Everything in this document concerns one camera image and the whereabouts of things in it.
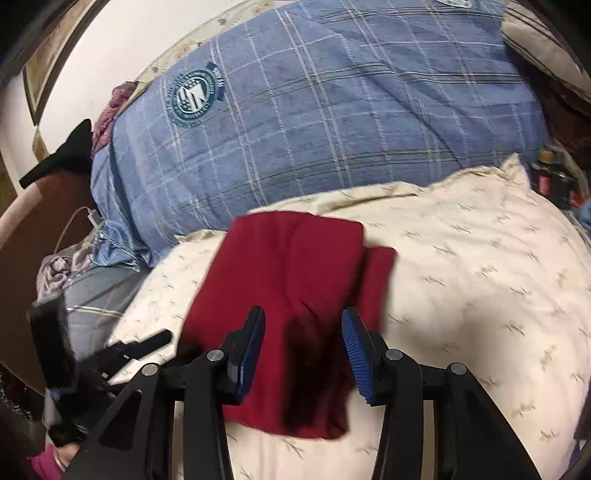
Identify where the black cloth on headboard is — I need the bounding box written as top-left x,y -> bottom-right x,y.
19,119 -> 92,189

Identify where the grey striped bed sheet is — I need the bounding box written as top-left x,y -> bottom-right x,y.
63,264 -> 150,360

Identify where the blue plaid pillow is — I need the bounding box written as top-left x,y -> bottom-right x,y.
90,1 -> 548,266

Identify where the dark red shirt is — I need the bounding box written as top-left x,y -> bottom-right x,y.
178,212 -> 397,440

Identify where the dark bottle red label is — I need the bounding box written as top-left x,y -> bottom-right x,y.
531,148 -> 559,205

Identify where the beige striped pillow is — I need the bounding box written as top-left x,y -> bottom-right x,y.
502,1 -> 590,102

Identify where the dark brown wooden headboard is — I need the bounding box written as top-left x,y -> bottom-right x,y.
0,170 -> 95,393

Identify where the white phone charger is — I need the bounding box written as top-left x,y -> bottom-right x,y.
87,209 -> 102,228

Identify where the crumpled grey cloth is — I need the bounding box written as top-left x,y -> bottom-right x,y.
36,240 -> 94,301

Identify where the maroon patterned cloth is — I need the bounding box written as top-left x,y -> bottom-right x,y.
91,81 -> 137,156

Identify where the white charger cable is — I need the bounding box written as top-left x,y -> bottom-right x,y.
52,205 -> 93,256

